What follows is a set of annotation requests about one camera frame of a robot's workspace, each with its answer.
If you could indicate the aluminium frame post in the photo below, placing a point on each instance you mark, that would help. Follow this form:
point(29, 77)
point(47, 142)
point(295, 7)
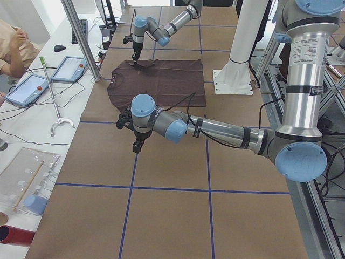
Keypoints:
point(82, 41)

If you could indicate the dark brown t-shirt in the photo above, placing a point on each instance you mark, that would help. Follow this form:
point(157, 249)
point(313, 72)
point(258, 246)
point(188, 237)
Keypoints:
point(167, 81)

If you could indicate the red cylinder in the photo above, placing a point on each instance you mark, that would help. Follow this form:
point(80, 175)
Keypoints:
point(16, 236)

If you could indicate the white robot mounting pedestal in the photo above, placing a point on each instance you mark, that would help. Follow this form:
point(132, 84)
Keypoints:
point(234, 78)

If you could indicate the near blue teach pendant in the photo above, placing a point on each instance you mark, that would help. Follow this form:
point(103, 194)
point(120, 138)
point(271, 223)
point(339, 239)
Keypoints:
point(27, 91)

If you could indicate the light blue cup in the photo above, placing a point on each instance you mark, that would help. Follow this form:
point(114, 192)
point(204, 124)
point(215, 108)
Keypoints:
point(36, 204)

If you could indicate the clear plastic box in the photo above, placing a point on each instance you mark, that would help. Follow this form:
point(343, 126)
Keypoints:
point(31, 172)

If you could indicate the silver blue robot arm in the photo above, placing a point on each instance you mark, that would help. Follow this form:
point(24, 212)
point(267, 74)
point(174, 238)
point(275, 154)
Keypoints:
point(295, 146)
point(143, 25)

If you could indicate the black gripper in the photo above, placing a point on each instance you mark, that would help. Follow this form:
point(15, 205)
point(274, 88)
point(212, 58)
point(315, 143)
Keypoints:
point(136, 48)
point(140, 134)

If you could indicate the black computer mouse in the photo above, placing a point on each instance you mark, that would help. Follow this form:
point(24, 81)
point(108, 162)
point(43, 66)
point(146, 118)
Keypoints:
point(59, 48)

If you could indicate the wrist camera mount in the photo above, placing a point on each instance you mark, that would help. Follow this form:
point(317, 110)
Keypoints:
point(125, 120)
point(127, 39)

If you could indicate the far blue teach pendant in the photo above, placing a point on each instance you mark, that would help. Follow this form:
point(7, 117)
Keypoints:
point(69, 70)

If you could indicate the person in beige shirt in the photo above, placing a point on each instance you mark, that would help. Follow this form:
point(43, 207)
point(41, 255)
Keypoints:
point(17, 51)

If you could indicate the blue teach pendant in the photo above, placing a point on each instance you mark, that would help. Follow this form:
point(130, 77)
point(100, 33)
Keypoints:
point(27, 91)
point(69, 70)

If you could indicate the reacher grabber stick tool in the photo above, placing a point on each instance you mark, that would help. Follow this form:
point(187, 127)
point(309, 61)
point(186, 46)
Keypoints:
point(60, 121)

